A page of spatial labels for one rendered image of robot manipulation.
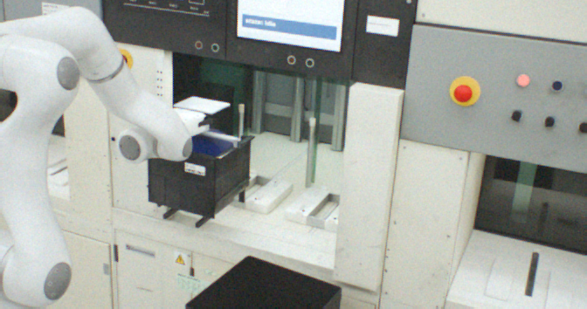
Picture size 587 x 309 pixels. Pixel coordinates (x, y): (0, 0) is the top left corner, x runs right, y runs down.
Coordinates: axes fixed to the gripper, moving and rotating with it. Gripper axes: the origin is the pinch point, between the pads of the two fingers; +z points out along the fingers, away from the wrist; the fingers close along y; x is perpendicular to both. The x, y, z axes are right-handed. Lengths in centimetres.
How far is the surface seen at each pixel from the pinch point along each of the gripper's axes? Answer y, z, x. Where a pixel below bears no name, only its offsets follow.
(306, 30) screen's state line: 28.8, 1.4, 25.9
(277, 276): 31.2, -13.6, -34.9
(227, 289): 21.5, -22.3, -36.9
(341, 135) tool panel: 13, 86, -31
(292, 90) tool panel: -12, 92, -18
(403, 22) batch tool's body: 53, 1, 31
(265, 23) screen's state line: 17.8, 1.4, 26.4
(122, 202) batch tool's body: -29.3, 2.4, -35.4
